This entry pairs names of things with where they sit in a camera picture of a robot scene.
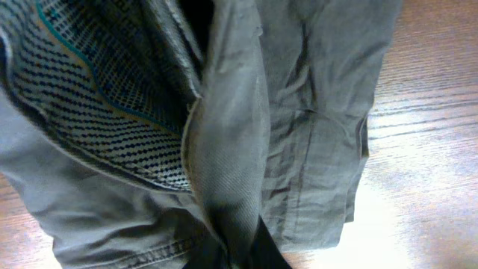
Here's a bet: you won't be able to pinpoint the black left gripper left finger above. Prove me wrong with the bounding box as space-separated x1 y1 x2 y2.
183 235 228 269

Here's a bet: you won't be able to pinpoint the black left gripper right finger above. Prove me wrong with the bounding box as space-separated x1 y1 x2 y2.
248 218 291 269

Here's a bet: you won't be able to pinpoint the grey shorts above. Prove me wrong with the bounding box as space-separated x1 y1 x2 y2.
1 0 402 268

